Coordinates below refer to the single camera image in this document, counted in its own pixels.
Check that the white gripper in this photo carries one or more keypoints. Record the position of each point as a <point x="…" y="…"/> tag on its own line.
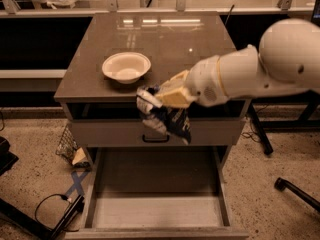
<point x="204" y="81"/>

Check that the blue chip bag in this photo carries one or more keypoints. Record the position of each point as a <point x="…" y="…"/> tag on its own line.
<point x="164" y="120"/>

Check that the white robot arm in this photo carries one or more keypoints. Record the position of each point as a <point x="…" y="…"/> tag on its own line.
<point x="286" y="62"/>

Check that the closed top drawer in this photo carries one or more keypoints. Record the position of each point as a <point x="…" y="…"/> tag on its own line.
<point x="128" y="133"/>

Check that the grey drawer cabinet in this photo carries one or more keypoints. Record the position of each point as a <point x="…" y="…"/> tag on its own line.
<point x="173" y="41"/>

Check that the open middle drawer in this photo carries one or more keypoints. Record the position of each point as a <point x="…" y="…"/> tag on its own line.
<point x="157" y="193"/>

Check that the white bowl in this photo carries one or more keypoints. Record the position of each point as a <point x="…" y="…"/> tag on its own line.
<point x="126" y="67"/>

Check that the black table leg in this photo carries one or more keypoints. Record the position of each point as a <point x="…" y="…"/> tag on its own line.
<point x="267" y="147"/>

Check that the metal railing shelf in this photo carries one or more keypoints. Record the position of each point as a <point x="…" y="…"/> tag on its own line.
<point x="200" y="0"/>

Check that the black chair leg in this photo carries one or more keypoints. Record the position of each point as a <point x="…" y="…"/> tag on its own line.
<point x="282" y="184"/>

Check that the blue tape cross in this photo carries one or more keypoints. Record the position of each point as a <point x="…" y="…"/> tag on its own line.
<point x="77" y="179"/>

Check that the black box at left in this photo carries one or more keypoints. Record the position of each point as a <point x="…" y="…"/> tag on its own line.
<point x="7" y="158"/>

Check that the black stand leg left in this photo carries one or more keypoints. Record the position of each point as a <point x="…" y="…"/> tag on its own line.
<point x="12" y="215"/>

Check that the black drawer handle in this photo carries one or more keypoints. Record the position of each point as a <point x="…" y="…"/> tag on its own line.
<point x="163" y="139"/>

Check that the wire mesh basket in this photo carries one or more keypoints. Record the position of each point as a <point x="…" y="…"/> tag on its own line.
<point x="70" y="151"/>

